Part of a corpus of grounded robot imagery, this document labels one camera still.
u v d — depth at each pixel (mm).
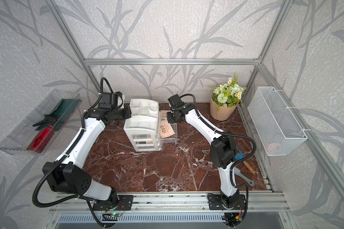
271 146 713
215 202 733
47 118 656
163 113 825
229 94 833
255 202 751
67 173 407
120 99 656
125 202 732
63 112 669
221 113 996
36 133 643
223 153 509
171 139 978
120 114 680
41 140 584
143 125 817
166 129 959
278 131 605
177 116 632
